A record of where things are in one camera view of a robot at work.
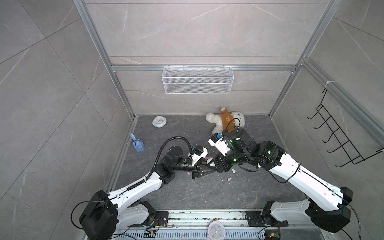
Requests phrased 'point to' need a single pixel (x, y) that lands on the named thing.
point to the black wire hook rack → (320, 107)
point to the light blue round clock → (159, 121)
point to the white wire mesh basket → (198, 80)
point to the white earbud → (234, 171)
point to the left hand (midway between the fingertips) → (214, 165)
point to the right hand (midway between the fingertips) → (211, 160)
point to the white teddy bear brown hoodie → (225, 121)
